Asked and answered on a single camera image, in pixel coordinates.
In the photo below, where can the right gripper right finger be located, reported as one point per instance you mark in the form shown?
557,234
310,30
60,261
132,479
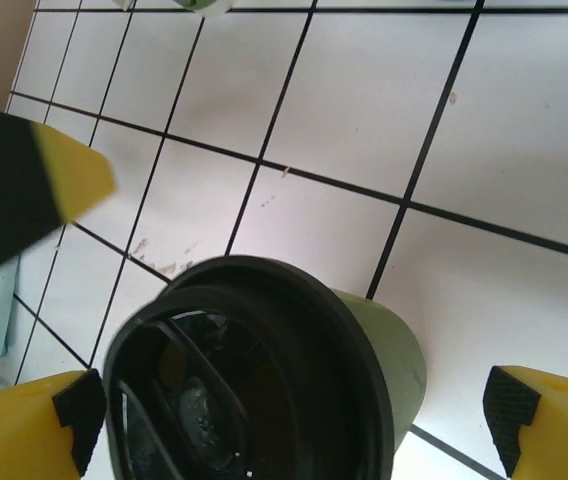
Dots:
559,430

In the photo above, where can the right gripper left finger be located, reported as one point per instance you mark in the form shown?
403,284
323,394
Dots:
14,430

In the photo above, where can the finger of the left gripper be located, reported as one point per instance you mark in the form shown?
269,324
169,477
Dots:
14,190

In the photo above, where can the green paper coffee cup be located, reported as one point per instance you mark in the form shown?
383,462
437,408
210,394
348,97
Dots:
389,350

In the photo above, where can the black plastic cup lid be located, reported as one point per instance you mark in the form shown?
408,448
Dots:
289,360

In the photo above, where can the stack of paper cups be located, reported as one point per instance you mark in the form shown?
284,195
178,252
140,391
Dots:
204,5

